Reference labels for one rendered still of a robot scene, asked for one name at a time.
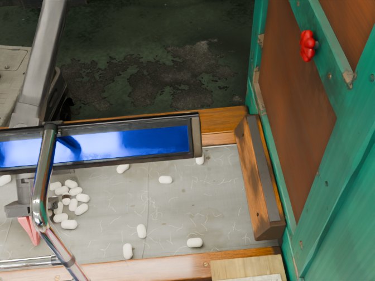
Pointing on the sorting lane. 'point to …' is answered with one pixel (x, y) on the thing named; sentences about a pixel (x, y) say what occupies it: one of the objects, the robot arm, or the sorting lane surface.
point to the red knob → (307, 45)
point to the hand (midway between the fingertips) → (36, 241)
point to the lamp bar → (105, 143)
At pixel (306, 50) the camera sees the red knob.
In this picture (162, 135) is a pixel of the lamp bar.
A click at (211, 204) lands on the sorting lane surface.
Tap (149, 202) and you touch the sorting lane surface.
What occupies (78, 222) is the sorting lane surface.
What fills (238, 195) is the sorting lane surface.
